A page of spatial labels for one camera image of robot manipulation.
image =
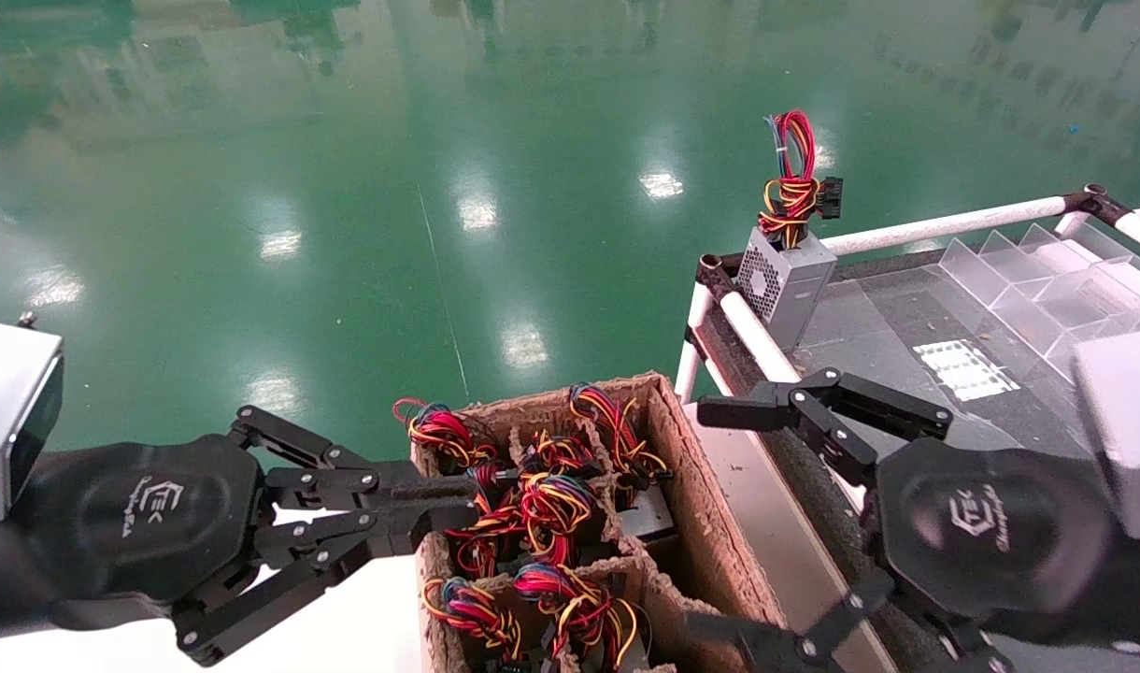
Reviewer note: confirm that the brown cardboard box with dividers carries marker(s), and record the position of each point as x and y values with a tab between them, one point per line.
710	523

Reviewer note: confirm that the white printed label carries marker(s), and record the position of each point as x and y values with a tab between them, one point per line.
964	369

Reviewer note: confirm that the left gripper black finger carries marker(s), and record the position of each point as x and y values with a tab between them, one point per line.
346	542
411	486

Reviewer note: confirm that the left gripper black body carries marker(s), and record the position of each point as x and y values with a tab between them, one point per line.
149	523

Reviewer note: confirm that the clear acrylic divider tray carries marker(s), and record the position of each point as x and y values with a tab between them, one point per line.
1018	299

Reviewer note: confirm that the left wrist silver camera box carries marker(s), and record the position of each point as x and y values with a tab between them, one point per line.
5	411

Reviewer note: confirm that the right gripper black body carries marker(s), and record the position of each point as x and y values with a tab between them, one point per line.
990	533

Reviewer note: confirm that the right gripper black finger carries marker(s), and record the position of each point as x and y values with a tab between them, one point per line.
813	402
776	650

